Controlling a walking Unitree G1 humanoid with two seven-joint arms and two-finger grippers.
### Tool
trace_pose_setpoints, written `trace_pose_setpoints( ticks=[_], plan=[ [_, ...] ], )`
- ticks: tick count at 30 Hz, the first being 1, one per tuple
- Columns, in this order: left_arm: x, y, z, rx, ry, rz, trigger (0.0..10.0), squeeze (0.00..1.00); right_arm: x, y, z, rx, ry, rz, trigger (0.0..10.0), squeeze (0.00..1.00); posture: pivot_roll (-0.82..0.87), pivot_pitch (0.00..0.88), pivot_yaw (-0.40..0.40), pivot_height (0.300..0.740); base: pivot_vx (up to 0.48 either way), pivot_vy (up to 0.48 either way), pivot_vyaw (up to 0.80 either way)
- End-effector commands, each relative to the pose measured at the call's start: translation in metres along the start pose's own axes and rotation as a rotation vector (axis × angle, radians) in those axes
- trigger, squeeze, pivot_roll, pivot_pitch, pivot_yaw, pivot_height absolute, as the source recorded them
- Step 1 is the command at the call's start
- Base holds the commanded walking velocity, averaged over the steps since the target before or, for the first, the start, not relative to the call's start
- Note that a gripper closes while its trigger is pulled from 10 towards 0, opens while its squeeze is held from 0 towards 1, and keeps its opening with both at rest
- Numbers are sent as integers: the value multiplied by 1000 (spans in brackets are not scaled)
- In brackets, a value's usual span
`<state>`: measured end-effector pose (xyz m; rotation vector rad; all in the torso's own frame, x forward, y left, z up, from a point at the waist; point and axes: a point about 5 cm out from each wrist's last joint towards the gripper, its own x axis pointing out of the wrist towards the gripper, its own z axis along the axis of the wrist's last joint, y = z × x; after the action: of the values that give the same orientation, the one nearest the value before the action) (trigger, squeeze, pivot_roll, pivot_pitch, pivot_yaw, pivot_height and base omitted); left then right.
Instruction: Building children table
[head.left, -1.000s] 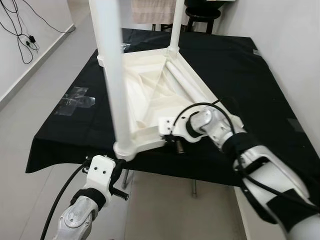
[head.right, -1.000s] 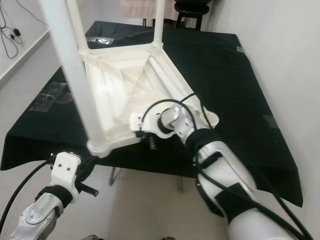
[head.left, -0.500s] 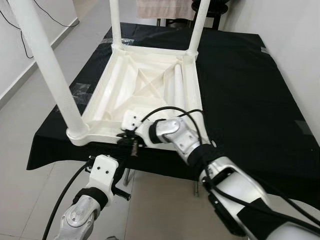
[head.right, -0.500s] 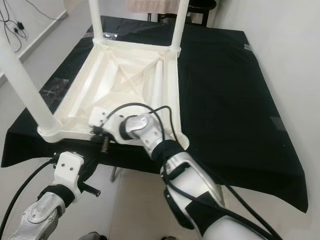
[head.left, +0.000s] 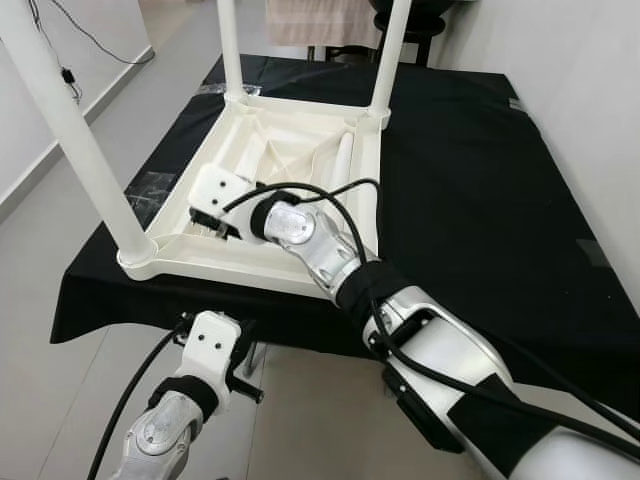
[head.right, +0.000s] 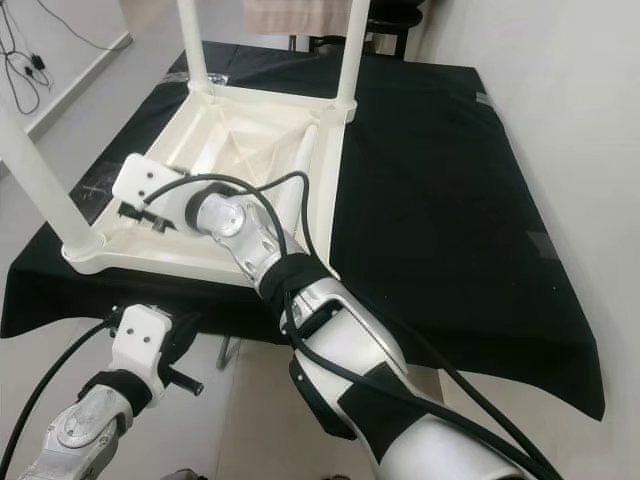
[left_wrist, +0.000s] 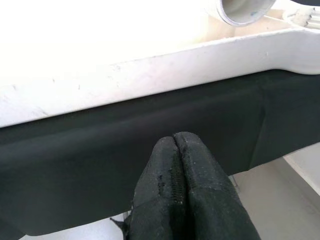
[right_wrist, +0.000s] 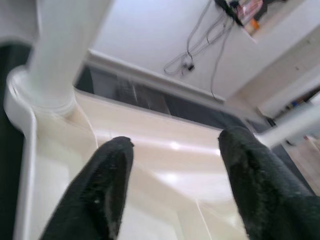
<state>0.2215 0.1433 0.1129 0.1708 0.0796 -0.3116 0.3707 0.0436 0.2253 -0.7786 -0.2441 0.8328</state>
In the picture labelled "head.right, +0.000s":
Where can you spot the white plastic table leg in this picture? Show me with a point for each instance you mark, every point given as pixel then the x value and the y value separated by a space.
pixel 353 50
pixel 50 190
pixel 304 150
pixel 192 40

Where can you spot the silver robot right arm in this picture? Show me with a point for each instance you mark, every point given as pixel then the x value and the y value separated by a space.
pixel 370 350

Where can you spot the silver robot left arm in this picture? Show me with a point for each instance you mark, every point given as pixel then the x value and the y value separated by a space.
pixel 85 430

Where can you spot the white plastic table top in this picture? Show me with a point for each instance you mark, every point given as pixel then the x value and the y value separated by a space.
pixel 160 255

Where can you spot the clear tape patch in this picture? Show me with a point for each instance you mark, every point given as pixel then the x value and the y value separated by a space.
pixel 102 190
pixel 177 77

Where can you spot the beige cloth covered table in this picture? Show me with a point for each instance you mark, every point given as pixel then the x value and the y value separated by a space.
pixel 295 15

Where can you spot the black tablecloth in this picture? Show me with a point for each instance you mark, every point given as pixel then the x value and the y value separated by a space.
pixel 450 190

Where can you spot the black round stool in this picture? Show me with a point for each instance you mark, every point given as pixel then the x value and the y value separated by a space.
pixel 390 20

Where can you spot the grey tape piece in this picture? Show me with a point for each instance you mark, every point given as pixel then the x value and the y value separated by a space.
pixel 540 246
pixel 483 99

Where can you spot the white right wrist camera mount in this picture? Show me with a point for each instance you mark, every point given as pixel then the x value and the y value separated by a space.
pixel 145 178

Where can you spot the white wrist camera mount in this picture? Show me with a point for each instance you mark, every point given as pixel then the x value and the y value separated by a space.
pixel 140 340
pixel 145 178

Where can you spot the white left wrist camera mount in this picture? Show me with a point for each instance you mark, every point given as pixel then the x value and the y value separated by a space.
pixel 140 340

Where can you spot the metal table frame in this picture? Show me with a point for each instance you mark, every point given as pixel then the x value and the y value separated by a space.
pixel 230 350

